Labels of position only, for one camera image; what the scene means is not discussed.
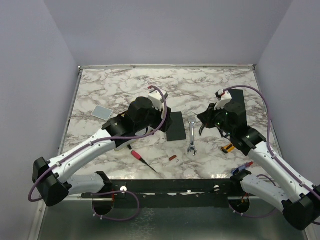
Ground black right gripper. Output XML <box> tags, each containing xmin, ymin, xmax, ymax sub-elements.
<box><xmin>198</xmin><ymin>102</ymin><xmax>235</xmax><ymax>136</ymax></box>

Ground red marker cap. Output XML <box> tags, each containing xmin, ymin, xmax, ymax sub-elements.
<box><xmin>169</xmin><ymin>155</ymin><xmax>177</xmax><ymax>161</ymax></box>

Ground yellow framed whiteboard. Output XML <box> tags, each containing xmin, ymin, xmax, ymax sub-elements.
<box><xmin>114</xmin><ymin>128</ymin><xmax>149</xmax><ymax>152</ymax></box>

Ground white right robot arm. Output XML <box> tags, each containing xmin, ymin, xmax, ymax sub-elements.
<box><xmin>197</xmin><ymin>101</ymin><xmax>320</xmax><ymax>231</ymax></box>

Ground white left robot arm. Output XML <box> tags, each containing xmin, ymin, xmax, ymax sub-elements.
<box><xmin>31</xmin><ymin>96</ymin><xmax>172</xmax><ymax>207</ymax></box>

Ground silver open-end wrench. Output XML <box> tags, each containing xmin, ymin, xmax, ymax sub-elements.
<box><xmin>187</xmin><ymin>116</ymin><xmax>197</xmax><ymax>156</ymax></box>

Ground black flat rectangular pad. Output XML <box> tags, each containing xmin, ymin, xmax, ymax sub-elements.
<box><xmin>166</xmin><ymin>111</ymin><xmax>187</xmax><ymax>142</ymax></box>

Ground yellow utility knife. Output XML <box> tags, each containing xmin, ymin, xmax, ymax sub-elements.
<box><xmin>221</xmin><ymin>143</ymin><xmax>235</xmax><ymax>154</ymax></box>

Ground black rectangular box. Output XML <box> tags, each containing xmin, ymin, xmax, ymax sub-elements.
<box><xmin>229</xmin><ymin>89</ymin><xmax>246</xmax><ymax>108</ymax></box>

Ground grey square eraser pad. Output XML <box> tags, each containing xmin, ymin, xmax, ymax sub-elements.
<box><xmin>91</xmin><ymin>105</ymin><xmax>113</xmax><ymax>121</ymax></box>

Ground black handled pliers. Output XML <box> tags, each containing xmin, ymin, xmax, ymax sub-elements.
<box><xmin>199</xmin><ymin>124</ymin><xmax>229</xmax><ymax>139</ymax></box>

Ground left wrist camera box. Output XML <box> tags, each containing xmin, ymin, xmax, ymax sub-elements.
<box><xmin>147</xmin><ymin>86</ymin><xmax>164</xmax><ymax>112</ymax></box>

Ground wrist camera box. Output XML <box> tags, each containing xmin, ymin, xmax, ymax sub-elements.
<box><xmin>214</xmin><ymin>89</ymin><xmax>232</xmax><ymax>111</ymax></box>
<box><xmin>147</xmin><ymin>86</ymin><xmax>164</xmax><ymax>112</ymax></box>

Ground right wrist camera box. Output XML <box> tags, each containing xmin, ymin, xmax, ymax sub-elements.
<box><xmin>214</xmin><ymin>89</ymin><xmax>232</xmax><ymax>111</ymax></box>

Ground red handled screwdriver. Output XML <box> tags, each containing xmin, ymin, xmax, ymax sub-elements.
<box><xmin>130</xmin><ymin>150</ymin><xmax>157</xmax><ymax>173</ymax></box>

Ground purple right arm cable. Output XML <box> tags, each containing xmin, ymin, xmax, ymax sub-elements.
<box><xmin>219</xmin><ymin>84</ymin><xmax>320</xmax><ymax>223</ymax></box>

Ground black front mounting rail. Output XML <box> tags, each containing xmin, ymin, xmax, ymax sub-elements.
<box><xmin>81</xmin><ymin>172</ymin><xmax>251</xmax><ymax>210</ymax></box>

